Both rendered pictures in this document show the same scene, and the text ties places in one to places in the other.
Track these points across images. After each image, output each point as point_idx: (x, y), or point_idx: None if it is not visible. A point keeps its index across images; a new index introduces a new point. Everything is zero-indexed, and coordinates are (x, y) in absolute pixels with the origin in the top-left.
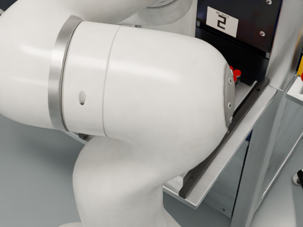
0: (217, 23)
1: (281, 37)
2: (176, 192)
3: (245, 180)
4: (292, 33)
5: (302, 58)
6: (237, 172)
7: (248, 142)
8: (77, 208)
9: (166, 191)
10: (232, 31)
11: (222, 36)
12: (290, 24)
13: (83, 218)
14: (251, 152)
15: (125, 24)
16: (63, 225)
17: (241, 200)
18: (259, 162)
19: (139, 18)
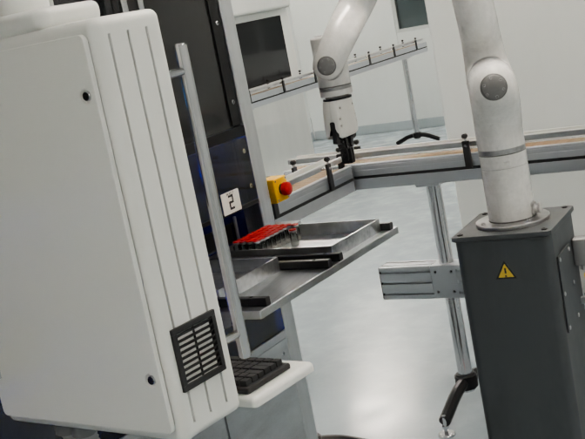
0: (230, 205)
1: (258, 177)
2: (387, 231)
3: (302, 395)
4: (261, 165)
5: (273, 182)
6: (295, 392)
7: (285, 331)
8: (484, 3)
9: (386, 237)
10: (238, 204)
11: (211, 253)
12: (258, 159)
13: (488, 0)
14: (291, 341)
15: (364, 25)
16: (475, 73)
17: (310, 435)
18: (298, 346)
19: (368, 12)
